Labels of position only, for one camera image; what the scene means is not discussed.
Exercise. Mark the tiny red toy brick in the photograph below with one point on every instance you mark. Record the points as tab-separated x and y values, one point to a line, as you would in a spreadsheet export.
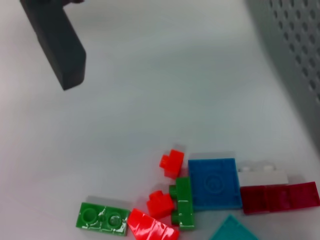
172	162

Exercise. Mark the large red toy brick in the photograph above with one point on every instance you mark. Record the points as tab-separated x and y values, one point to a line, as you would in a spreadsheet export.
150	227

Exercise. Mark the grey-green perforated storage bin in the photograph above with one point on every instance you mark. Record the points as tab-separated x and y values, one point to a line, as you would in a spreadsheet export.
295	62

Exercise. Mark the dark red toy brick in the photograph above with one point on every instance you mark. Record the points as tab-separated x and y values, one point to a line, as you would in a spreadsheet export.
280	197

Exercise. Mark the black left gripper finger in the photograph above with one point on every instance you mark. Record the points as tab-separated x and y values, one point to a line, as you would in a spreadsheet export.
60	50

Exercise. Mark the teal toy brick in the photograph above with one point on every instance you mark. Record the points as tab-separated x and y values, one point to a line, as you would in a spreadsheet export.
232	230

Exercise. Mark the flat green toy brick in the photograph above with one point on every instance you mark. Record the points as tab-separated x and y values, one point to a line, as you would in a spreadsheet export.
102	220

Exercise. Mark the dark green toy brick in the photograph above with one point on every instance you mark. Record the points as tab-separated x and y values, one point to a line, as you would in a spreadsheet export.
184	202

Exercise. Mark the blue toy brick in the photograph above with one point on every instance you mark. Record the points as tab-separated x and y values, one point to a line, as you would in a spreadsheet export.
215	185

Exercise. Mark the white toy brick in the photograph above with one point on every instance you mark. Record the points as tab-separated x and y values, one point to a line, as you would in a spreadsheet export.
262	176

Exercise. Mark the small red toy brick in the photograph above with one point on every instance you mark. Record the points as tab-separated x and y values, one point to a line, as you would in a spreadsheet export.
160	203

